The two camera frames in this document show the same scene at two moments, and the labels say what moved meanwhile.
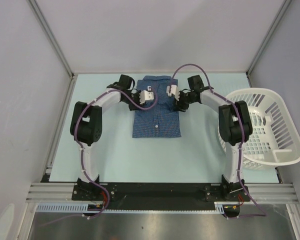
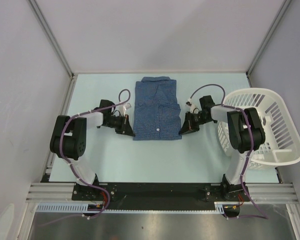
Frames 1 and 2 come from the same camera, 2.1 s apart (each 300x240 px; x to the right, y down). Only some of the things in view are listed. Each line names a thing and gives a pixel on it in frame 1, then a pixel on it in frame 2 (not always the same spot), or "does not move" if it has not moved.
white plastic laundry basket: (277, 139) does not move
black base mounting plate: (160, 196) does not move
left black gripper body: (135, 97) -> (118, 123)
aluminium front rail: (258, 192) does not move
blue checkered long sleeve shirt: (162, 121) does not move
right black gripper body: (184, 101) -> (195, 120)
